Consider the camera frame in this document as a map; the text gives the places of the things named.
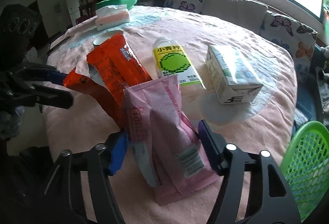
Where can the green oval basin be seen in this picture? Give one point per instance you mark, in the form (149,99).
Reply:
(129,3)

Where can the plain grey cushion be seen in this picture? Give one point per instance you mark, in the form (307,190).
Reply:
(248,14)

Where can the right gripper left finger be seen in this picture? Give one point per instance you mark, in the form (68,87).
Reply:
(103,161)

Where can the tissue pack pink white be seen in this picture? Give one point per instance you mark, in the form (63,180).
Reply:
(111,16)

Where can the white milk carton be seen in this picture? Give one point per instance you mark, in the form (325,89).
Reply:
(232,76)

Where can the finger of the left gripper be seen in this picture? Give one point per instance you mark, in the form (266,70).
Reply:
(45,73)
(37,94)

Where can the butterfly cushion right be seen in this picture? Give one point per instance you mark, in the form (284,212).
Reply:
(295,37)

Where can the pink snack bag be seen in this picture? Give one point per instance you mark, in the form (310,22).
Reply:
(164,142)

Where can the green plastic mesh basket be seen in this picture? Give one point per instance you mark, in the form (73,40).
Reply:
(305,167)

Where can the orange snack bag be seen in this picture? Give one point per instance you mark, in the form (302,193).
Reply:
(118,68)

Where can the lime drink bottle yellow label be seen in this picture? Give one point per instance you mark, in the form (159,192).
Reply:
(171,59)

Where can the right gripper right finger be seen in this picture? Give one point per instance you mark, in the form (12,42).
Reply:
(230,163)

